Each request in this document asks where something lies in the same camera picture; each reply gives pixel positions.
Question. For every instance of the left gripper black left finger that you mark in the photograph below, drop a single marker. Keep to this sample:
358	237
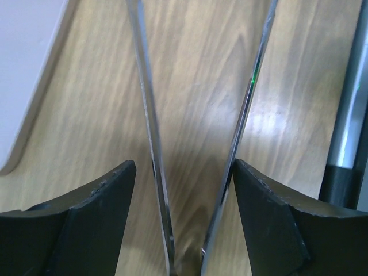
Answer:
78	233

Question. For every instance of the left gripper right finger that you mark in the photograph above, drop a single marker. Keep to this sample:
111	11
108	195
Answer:
290	233

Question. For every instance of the metal tongs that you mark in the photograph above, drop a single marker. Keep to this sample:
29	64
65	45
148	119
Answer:
198	64

